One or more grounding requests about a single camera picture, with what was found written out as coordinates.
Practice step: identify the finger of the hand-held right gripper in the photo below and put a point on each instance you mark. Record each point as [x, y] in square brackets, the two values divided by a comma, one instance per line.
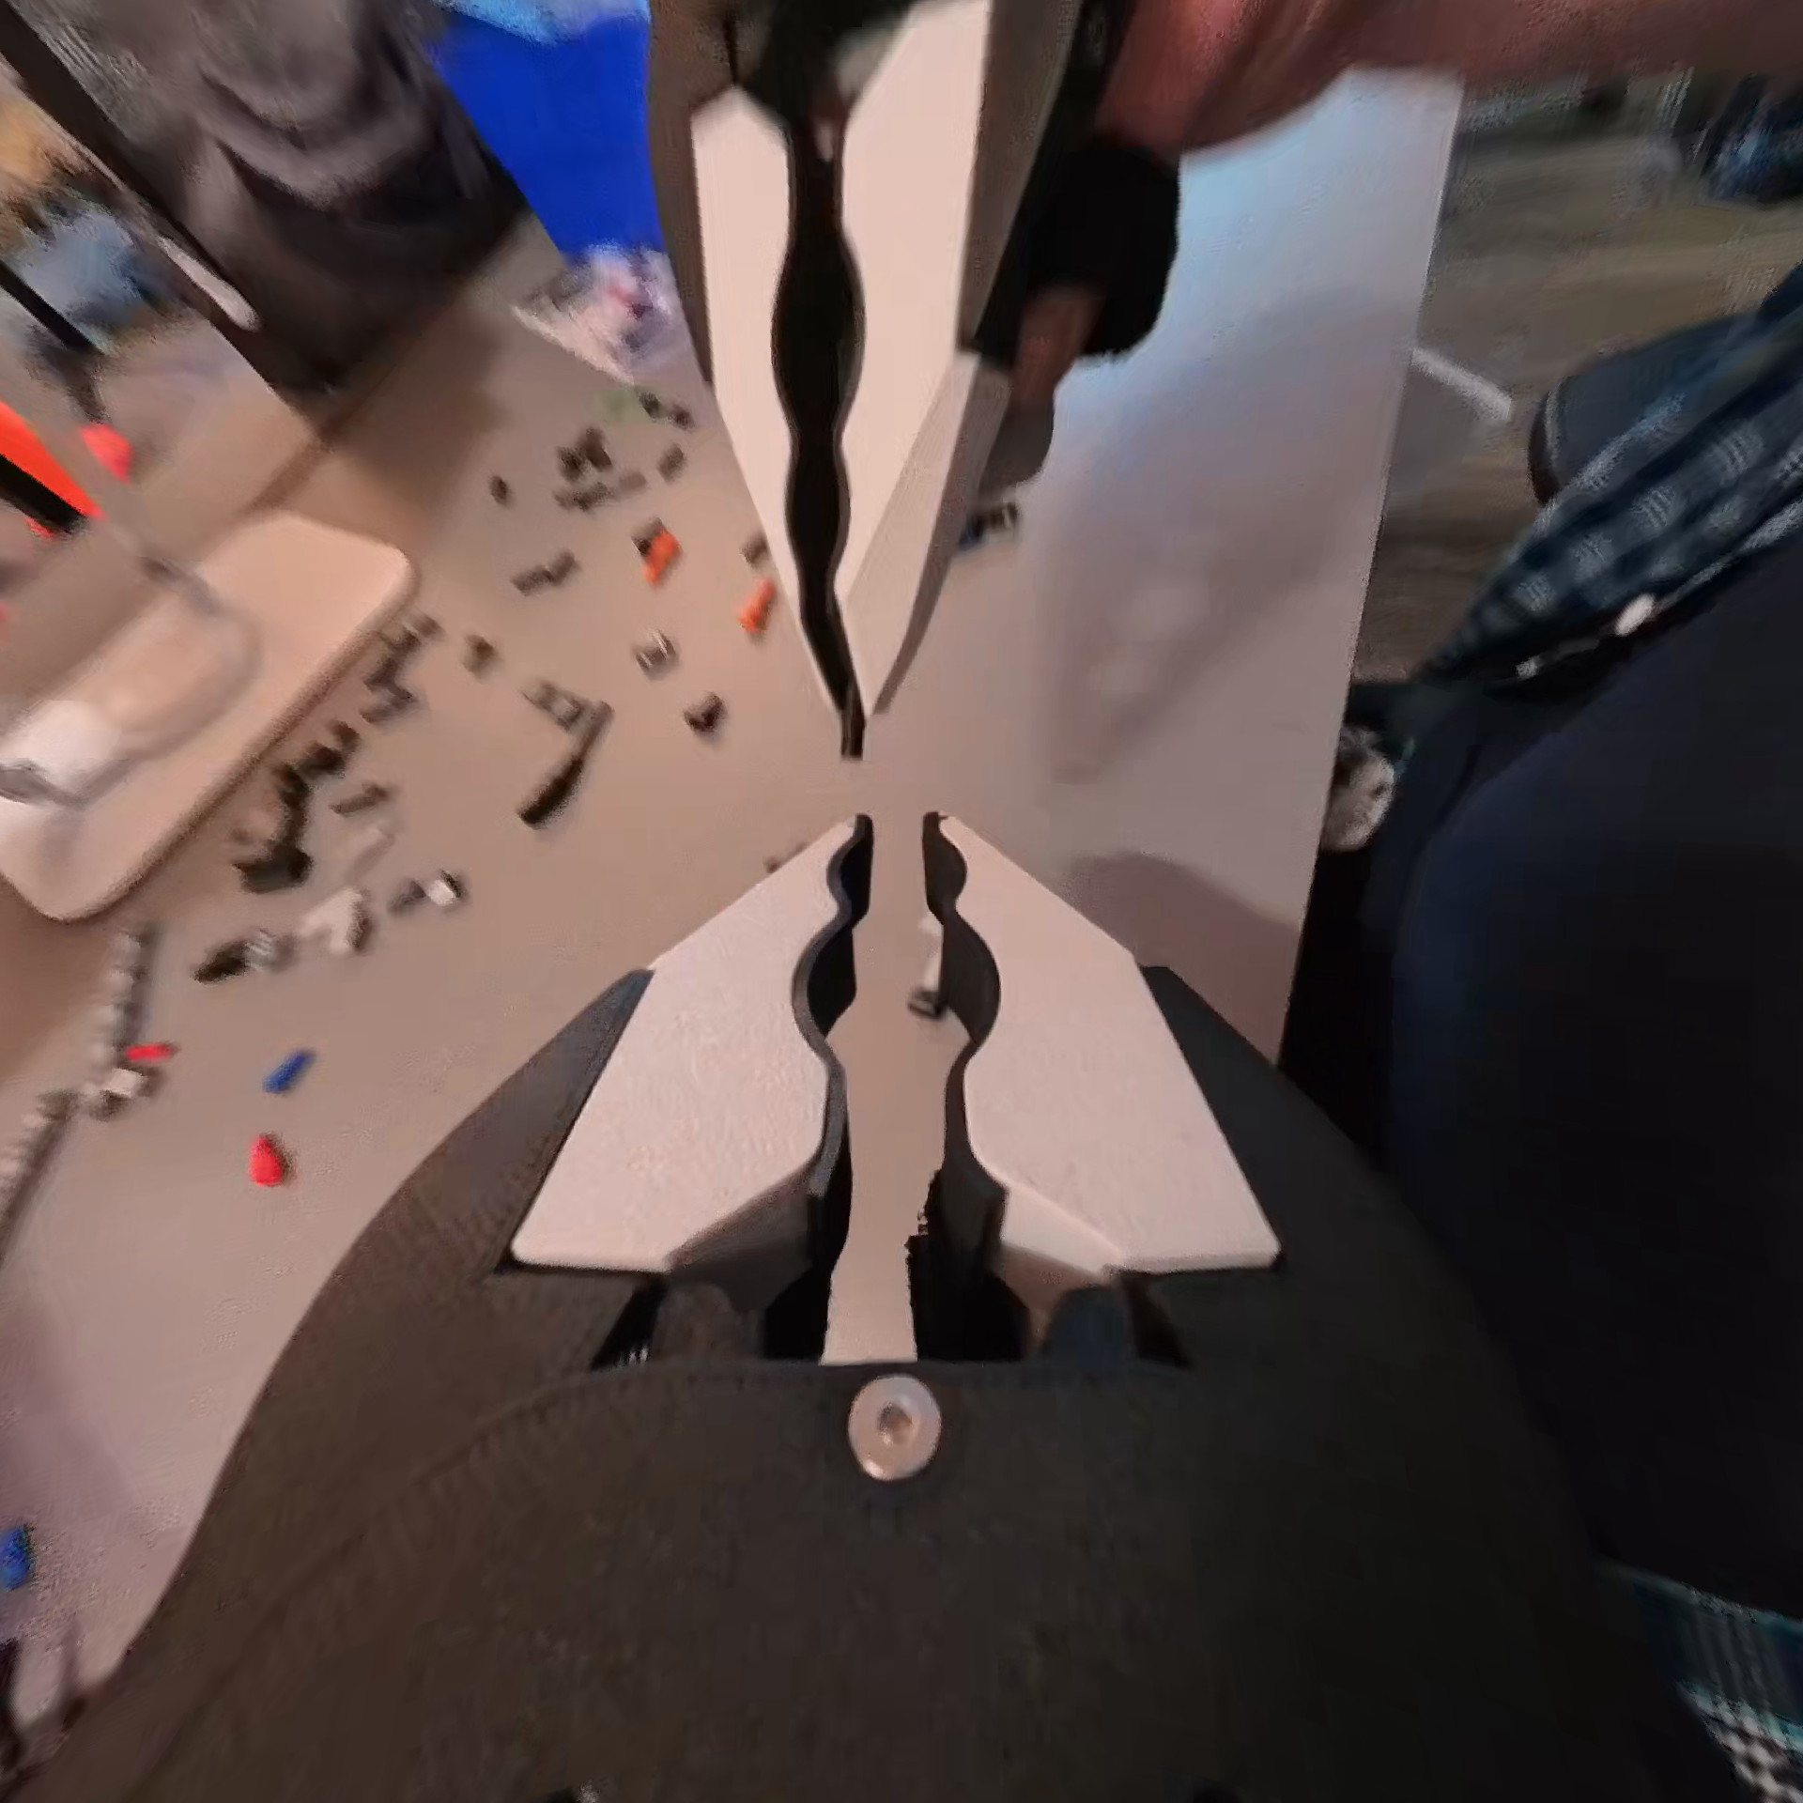
[915, 282]
[739, 322]

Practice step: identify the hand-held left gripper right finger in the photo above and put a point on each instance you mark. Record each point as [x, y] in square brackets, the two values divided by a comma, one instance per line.
[1114, 1115]

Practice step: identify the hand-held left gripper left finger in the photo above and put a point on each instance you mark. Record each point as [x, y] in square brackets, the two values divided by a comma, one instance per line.
[674, 1115]

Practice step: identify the lego sticker sheet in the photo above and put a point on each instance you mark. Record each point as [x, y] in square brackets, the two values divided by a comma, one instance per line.
[606, 312]

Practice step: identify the scattered small lego pieces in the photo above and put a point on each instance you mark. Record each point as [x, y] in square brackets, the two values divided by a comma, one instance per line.
[561, 767]

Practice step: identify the blue lego pin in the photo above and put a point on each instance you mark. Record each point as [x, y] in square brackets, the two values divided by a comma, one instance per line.
[287, 1070]
[13, 1556]

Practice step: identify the red lego connector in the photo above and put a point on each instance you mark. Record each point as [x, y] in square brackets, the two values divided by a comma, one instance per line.
[271, 1163]

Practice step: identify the black lego set box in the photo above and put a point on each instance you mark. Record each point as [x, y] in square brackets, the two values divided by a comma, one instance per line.
[323, 171]

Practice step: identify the red white lego piece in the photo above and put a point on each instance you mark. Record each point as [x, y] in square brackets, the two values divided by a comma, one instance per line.
[133, 1077]

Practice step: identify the short grey lego liftarm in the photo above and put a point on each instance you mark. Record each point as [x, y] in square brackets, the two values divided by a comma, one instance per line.
[125, 984]

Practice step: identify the person's right hand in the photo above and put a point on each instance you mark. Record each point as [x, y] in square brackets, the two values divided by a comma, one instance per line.
[1238, 71]

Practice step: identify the blue storage bin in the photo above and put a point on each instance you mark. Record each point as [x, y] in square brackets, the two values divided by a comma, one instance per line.
[561, 126]

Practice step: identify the dark navy shirt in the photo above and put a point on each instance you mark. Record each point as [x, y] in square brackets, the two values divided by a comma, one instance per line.
[1549, 1056]

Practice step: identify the silver monitor stand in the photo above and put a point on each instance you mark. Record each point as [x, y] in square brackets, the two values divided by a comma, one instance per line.
[282, 605]

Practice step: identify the white monitor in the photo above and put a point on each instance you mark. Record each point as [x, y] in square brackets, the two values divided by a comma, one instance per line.
[84, 282]

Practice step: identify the orange red object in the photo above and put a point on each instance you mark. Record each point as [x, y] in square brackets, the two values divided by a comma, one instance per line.
[55, 472]

